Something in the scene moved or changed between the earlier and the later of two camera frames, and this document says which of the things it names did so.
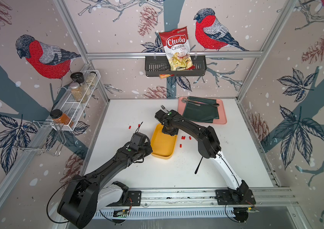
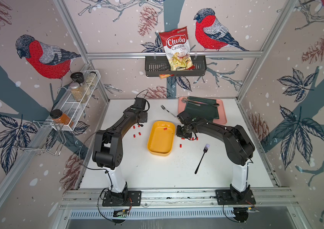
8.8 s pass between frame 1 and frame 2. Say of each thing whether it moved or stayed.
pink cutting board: stayed
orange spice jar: stayed
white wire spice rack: stayed
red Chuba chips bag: stayed
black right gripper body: moved
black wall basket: stayed
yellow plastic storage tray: moved
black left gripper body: moved
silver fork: stayed
